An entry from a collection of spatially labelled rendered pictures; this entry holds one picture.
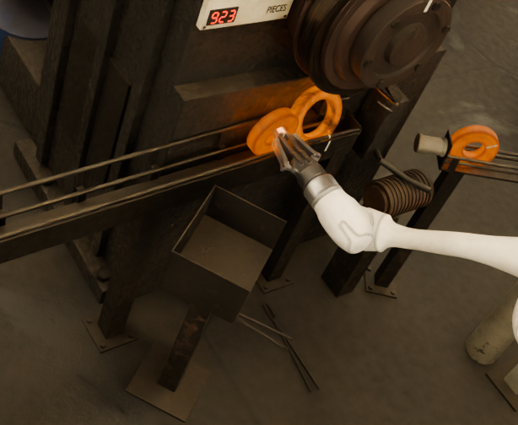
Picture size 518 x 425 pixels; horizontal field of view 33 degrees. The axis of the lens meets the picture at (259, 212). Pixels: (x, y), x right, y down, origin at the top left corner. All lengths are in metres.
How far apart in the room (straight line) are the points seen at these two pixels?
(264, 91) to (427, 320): 1.22
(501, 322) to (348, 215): 1.02
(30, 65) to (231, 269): 1.25
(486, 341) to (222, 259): 1.21
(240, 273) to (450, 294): 1.29
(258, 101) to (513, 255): 0.78
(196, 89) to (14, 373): 0.99
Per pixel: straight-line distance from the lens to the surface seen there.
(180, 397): 2.67
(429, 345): 3.14
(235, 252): 2.24
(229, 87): 2.26
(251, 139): 2.32
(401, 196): 2.75
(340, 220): 2.17
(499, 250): 2.07
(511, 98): 4.47
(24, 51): 3.19
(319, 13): 2.13
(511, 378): 3.17
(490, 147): 2.76
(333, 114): 2.51
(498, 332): 3.07
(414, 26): 2.20
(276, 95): 2.38
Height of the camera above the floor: 2.25
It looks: 44 degrees down
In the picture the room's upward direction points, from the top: 25 degrees clockwise
